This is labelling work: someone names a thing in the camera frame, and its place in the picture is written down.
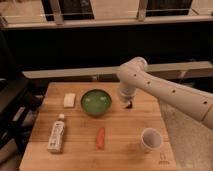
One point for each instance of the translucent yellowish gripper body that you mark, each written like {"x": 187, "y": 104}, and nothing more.
{"x": 126, "y": 99}

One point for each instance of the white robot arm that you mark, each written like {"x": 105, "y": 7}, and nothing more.
{"x": 195, "y": 103}

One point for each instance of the black rectangular block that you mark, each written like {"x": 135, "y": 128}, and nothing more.
{"x": 129, "y": 105}

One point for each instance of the green bowl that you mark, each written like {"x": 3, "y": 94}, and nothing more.
{"x": 96, "y": 102}

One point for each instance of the white paper cup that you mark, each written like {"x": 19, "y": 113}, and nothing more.
{"x": 150, "y": 140}

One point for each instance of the orange carrot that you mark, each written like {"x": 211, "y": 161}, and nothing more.
{"x": 100, "y": 138}

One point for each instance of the wooden cutting board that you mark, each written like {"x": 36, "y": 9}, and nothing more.
{"x": 132, "y": 139}

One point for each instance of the white tofu block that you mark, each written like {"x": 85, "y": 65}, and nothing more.
{"x": 69, "y": 100}

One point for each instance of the white labelled bottle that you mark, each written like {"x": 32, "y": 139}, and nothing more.
{"x": 55, "y": 139}

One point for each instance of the black chair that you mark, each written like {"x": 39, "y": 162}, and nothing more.
{"x": 15, "y": 102}

